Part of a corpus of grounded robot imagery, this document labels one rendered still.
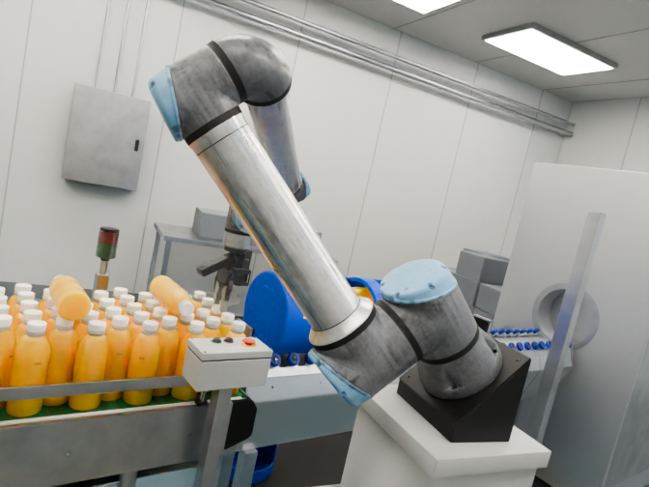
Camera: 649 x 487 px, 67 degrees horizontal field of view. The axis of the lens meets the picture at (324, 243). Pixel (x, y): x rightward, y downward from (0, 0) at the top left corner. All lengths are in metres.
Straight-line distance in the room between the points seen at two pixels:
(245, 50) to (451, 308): 0.62
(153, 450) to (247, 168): 0.85
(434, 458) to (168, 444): 0.74
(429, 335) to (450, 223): 5.47
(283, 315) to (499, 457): 0.78
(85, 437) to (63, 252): 3.74
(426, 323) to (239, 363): 0.52
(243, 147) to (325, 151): 4.54
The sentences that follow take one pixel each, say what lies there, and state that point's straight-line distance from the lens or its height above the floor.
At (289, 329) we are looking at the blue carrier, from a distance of 1.59.
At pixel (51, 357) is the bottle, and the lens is 1.35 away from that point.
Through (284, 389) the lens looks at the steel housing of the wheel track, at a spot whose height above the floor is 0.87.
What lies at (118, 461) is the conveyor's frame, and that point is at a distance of 1.44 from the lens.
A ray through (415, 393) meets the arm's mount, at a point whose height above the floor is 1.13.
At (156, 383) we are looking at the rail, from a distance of 1.39.
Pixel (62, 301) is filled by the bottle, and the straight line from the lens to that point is 1.30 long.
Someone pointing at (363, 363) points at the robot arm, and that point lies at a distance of 0.97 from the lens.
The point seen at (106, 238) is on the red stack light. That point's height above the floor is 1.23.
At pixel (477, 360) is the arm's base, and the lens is 1.10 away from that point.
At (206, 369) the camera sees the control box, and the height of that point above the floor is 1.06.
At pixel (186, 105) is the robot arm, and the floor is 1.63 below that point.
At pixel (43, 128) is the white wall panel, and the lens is 4.92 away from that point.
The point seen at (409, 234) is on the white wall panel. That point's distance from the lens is 6.09.
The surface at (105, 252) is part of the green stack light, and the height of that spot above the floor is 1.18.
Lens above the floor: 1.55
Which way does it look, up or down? 7 degrees down
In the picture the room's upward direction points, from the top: 12 degrees clockwise
